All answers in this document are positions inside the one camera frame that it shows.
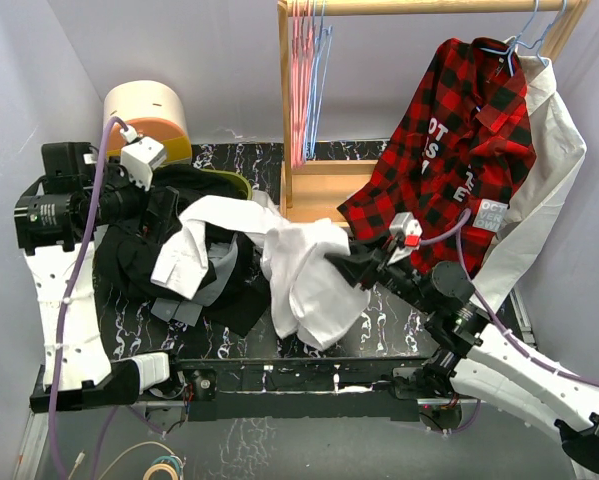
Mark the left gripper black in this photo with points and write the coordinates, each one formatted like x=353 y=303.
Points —
x=146 y=219

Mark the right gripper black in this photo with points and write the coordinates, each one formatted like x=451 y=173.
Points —
x=359 y=269

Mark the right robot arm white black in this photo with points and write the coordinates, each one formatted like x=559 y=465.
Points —
x=481 y=359

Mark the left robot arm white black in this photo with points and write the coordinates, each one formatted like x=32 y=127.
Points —
x=55 y=221

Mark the red black plaid shirt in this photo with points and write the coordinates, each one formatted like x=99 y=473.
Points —
x=464 y=143

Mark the cream white hanging shirt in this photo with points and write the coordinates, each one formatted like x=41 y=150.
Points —
x=534 y=208

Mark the black garment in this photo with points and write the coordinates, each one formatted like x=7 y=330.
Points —
x=126 y=259

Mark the grey garment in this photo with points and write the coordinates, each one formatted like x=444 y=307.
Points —
x=222 y=264

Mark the olive green basket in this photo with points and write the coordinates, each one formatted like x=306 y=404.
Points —
x=237 y=180

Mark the wooden clothes rack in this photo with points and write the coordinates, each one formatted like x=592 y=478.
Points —
x=315 y=189

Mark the cream orange yellow cylinder container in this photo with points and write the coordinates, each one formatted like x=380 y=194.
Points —
x=154 y=110

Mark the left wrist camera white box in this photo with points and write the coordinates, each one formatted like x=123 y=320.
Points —
x=140 y=159

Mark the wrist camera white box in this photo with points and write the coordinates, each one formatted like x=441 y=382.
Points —
x=404 y=237
x=140 y=159

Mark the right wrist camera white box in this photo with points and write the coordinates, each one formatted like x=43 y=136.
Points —
x=404 y=237

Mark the pink wire hanger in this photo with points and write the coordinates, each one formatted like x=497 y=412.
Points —
x=301 y=55

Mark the blue wire hanger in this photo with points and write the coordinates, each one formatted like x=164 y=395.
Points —
x=319 y=46

